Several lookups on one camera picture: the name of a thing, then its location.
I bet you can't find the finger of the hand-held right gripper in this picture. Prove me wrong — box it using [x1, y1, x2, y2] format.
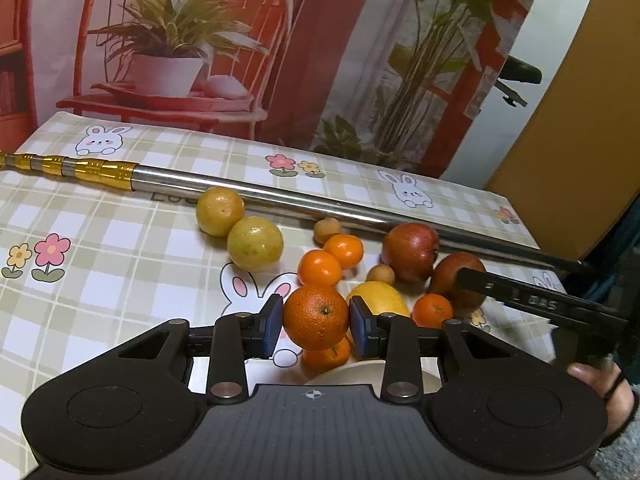
[457, 268, 601, 313]

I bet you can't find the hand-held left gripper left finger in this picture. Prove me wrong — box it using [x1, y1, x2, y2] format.
[117, 294, 285, 405]

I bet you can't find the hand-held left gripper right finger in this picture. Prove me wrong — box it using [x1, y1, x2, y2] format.
[348, 295, 506, 405]

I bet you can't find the red apple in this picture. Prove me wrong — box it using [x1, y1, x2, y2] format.
[382, 223, 440, 283]
[430, 253, 487, 312]

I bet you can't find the large orange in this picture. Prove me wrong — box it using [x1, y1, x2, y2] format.
[282, 285, 350, 352]

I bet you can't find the cream plate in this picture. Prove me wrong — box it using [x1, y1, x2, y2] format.
[302, 360, 442, 395]

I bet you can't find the small tangerine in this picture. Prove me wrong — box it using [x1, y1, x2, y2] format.
[411, 293, 454, 329]
[298, 250, 344, 288]
[301, 337, 352, 368]
[323, 234, 364, 270]

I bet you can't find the round yellow-green fruit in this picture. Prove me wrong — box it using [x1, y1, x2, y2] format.
[195, 186, 246, 237]
[227, 216, 284, 273]

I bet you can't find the person's right hand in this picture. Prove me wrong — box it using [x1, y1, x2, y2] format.
[566, 361, 638, 449]

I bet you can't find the yellow mango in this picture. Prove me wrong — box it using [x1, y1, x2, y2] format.
[346, 281, 411, 317]

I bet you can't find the teal cloth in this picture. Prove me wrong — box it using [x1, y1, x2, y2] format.
[582, 200, 640, 311]

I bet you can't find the brown longan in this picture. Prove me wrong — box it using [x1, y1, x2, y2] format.
[313, 217, 342, 244]
[366, 264, 396, 285]

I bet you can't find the steel pole with gold end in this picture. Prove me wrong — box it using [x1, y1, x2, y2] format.
[0, 151, 591, 268]

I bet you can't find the light fluffy cloth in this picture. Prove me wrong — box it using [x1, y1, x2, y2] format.
[592, 435, 640, 480]

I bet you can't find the checkered rabbit print tablecloth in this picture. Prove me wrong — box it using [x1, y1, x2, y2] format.
[0, 110, 568, 461]

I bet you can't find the wooden board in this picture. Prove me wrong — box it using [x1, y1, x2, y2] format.
[487, 0, 640, 261]

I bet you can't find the black office chair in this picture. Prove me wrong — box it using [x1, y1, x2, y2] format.
[497, 57, 543, 107]

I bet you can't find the printed room scene backdrop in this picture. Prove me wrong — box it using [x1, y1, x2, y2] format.
[0, 0, 548, 178]

